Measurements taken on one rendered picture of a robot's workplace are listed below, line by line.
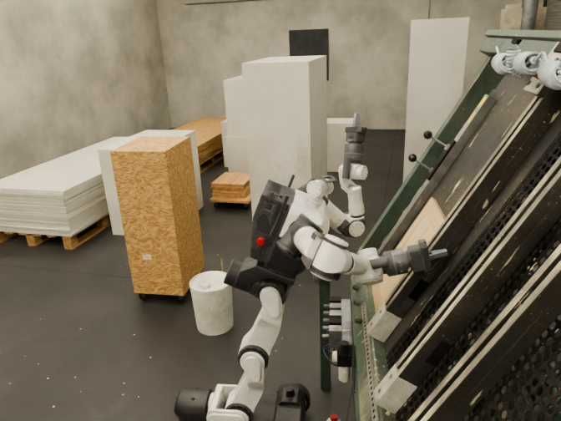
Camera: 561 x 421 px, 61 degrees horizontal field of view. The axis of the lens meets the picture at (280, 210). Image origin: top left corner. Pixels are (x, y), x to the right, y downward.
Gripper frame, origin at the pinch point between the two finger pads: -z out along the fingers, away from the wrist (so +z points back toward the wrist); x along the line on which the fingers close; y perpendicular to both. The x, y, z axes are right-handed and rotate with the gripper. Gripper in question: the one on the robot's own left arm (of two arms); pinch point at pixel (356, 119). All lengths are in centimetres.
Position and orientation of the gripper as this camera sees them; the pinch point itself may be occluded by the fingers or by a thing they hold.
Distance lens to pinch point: 219.4
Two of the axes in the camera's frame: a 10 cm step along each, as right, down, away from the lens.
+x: 4.5, 1.3, -8.8
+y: -8.9, -0.1, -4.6
